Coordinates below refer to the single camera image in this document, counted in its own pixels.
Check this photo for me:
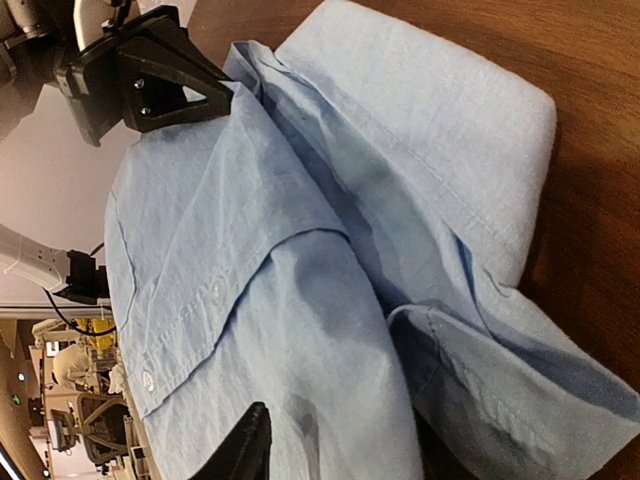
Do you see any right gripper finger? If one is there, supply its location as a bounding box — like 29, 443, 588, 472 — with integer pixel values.
192, 402, 272, 480

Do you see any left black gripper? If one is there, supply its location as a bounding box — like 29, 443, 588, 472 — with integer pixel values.
55, 4, 233, 146

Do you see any background office chair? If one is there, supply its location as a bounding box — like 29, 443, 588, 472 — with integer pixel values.
76, 393, 129, 465

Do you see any light blue long sleeve shirt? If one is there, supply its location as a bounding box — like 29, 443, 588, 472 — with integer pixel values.
105, 1, 639, 479

